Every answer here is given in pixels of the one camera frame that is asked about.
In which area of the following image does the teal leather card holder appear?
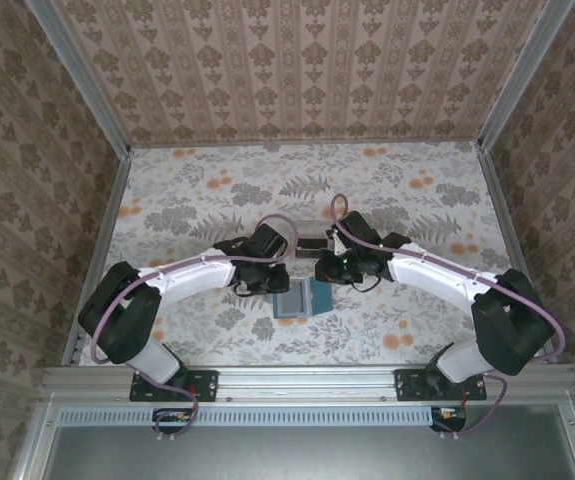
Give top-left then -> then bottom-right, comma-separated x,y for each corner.
270,277 -> 333,320

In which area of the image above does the clear acrylic card box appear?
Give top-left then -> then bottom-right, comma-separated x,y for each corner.
294,218 -> 341,260

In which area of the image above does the grey metal sheet panel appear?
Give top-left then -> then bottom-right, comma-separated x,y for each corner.
41,424 -> 568,480

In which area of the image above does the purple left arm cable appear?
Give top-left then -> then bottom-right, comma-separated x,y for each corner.
89,213 -> 301,441

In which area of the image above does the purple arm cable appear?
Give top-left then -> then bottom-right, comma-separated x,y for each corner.
330,193 -> 566,441
89,213 -> 301,441

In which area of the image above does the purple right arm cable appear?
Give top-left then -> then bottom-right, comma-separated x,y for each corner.
330,193 -> 566,441

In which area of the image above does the aluminium front frame rail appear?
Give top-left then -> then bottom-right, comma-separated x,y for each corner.
41,364 -> 575,407

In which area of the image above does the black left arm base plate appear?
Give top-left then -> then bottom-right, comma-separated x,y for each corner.
129,368 -> 218,402

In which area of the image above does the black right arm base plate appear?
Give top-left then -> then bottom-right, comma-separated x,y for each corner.
394,368 -> 488,402

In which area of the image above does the grey slotted cable duct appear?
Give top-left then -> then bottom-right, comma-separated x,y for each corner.
59,407 -> 575,427

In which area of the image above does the aluminium side frame rail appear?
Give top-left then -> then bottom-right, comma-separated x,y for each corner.
64,149 -> 132,371
475,149 -> 533,281

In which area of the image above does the aluminium frame post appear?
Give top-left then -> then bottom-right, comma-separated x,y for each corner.
477,0 -> 568,154
41,0 -> 133,154

